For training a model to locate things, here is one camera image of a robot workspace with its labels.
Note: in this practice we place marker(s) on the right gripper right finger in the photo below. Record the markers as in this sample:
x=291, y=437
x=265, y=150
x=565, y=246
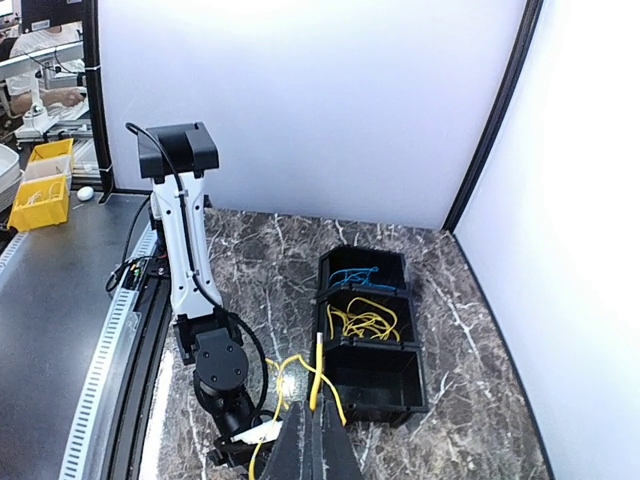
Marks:
x=333, y=455

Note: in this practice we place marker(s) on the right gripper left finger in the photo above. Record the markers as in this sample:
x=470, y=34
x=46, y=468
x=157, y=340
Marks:
x=291, y=455

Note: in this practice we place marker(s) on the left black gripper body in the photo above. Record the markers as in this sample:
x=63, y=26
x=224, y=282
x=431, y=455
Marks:
x=239, y=454

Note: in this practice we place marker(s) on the black three-compartment bin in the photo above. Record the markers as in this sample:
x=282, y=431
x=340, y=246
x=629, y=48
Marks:
x=372, y=352

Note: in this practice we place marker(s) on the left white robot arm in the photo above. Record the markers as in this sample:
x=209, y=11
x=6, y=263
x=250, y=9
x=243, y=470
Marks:
x=230, y=372

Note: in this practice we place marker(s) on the yellow storage bin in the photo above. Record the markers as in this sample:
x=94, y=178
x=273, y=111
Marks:
x=40, y=203
x=61, y=149

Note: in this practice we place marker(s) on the white slotted cable duct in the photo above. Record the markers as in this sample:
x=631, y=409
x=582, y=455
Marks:
x=93, y=426

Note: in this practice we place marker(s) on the black front rail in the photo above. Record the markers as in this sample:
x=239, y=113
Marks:
x=124, y=448

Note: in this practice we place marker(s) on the left black frame post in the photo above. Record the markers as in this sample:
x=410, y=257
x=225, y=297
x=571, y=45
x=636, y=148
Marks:
x=518, y=55

